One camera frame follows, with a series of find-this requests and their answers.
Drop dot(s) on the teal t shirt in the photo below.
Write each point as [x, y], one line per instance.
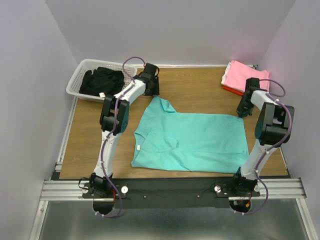
[193, 142]

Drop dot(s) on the folded orange t shirt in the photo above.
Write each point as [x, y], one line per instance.
[232, 90]

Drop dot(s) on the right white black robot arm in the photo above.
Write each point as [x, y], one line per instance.
[273, 128]

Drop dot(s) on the black t shirt in basket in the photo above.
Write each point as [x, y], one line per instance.
[102, 80]

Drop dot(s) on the white plastic laundry basket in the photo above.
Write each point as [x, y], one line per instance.
[80, 77]

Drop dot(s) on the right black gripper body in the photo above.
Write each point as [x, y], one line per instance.
[245, 108]

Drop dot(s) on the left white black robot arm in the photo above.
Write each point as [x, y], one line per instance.
[114, 120]

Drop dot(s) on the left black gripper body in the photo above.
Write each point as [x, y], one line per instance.
[154, 88]

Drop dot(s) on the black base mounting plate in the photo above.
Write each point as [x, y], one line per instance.
[166, 193]

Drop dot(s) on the folded pink t shirt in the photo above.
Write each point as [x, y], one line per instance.
[236, 74]

